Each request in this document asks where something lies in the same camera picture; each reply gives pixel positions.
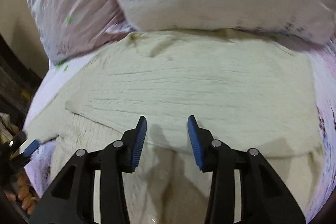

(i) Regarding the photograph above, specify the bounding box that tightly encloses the cream cable-knit sweater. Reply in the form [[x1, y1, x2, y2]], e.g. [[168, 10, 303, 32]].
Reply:
[[27, 30, 323, 223]]

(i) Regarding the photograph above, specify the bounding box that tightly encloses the person's left hand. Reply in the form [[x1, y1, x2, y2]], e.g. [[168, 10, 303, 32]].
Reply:
[[4, 174, 39, 215]]

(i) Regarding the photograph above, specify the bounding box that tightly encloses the dark wooden furniture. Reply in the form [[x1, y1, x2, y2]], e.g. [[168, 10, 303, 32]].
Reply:
[[1, 38, 42, 121]]

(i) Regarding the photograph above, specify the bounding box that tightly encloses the floral bed sheet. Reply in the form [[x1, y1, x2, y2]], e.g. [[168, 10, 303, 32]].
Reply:
[[24, 40, 335, 222]]

